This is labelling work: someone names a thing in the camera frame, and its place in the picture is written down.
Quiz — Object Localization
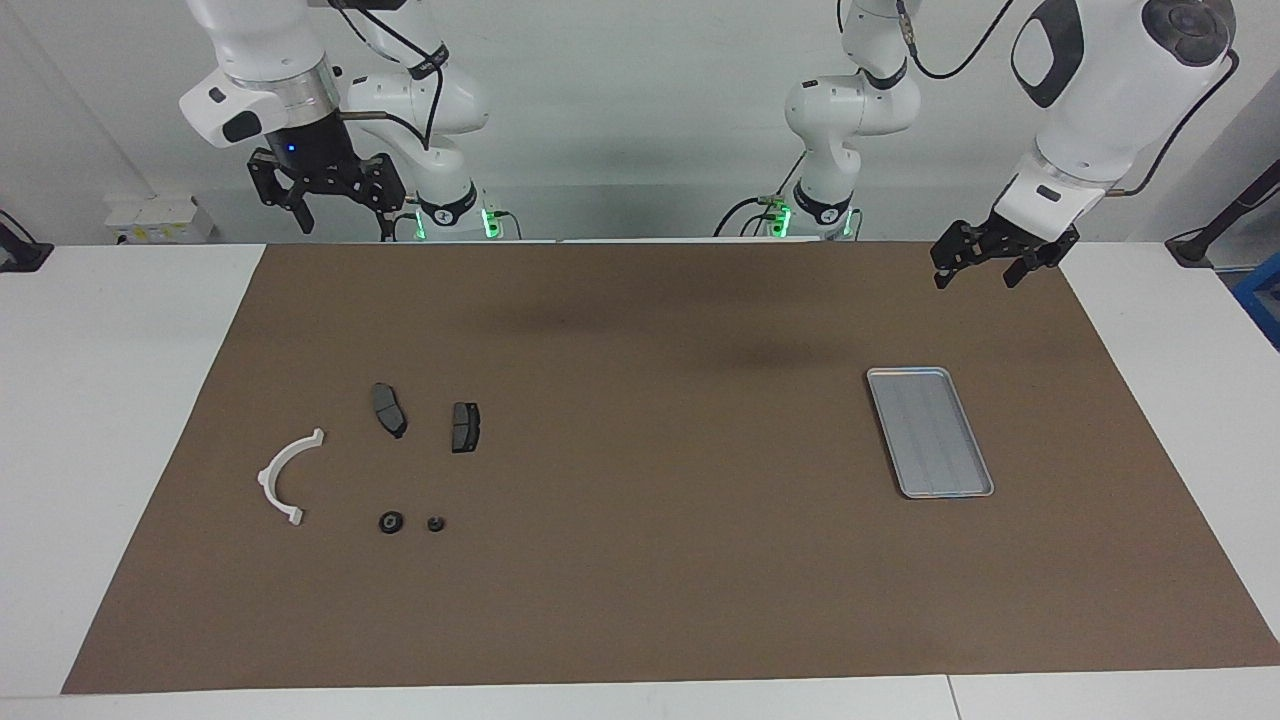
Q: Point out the black stand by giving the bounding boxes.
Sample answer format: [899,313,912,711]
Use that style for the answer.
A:
[1165,160,1280,269]

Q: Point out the black clamp mount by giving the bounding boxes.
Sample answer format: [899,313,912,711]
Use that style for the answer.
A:
[0,210,53,273]

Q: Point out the brown table mat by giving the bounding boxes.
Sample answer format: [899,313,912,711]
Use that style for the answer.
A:
[62,240,1280,696]

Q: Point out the silver metal tray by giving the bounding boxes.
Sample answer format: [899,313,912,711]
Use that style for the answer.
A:
[866,367,995,499]

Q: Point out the white semicircular bracket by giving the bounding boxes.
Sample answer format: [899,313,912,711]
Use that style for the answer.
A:
[258,428,326,528]

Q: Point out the blue crate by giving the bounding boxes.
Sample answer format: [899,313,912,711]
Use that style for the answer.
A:
[1232,250,1280,351]

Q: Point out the black arm base cable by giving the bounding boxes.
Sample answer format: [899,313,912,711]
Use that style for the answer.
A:
[714,150,803,239]

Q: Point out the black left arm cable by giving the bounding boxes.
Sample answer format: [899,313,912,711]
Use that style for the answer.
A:
[895,0,1241,196]

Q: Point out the white box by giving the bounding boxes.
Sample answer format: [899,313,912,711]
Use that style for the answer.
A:
[105,195,216,246]

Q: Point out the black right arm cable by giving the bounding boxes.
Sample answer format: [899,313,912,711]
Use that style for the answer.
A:
[330,0,448,151]

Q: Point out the long dark brake pad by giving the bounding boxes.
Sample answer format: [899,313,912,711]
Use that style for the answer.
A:
[372,382,409,439]

